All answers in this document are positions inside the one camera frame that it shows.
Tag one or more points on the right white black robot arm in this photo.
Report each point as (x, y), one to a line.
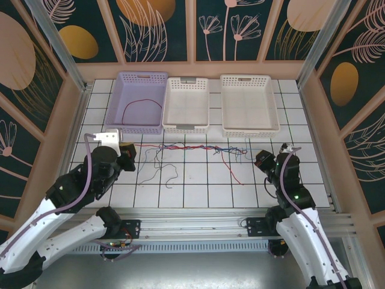
(303, 241)

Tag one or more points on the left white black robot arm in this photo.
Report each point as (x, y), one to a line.
(75, 238)

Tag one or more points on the large white perforated basket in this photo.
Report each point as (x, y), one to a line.
(249, 105)

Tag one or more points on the purple perforated plastic basket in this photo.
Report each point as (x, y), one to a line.
(135, 90)

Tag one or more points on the grey steel bench plate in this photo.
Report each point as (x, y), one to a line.
(192, 271)

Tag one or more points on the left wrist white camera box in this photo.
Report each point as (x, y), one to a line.
(109, 138)

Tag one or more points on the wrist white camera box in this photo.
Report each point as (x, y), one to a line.
(287, 147)
(109, 138)

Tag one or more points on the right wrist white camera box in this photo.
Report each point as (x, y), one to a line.
(287, 147)

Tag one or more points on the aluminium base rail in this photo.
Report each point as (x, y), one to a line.
(192, 222)

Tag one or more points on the aluminium corner post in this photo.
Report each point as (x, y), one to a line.
(56, 42)
(323, 42)

